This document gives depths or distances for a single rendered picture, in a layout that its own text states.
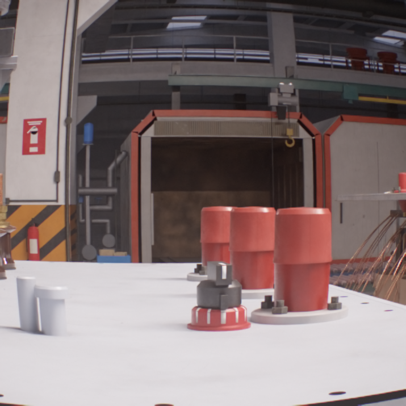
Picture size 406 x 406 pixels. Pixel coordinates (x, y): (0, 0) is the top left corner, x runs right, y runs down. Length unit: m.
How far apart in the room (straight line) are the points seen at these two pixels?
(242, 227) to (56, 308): 0.52
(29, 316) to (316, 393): 0.42
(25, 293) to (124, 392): 0.33
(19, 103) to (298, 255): 10.74
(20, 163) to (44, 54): 1.47
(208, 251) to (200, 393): 1.09
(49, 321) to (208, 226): 0.83
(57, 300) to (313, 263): 0.31
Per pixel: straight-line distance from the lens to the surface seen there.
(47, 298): 0.95
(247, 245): 1.41
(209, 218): 1.74
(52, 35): 11.87
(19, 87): 11.78
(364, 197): 4.25
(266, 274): 1.42
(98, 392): 0.66
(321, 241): 1.09
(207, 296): 1.04
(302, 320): 1.07
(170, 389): 0.68
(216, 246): 1.74
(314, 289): 1.09
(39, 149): 11.67
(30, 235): 11.51
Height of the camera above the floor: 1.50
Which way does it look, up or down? level
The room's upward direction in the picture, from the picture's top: straight up
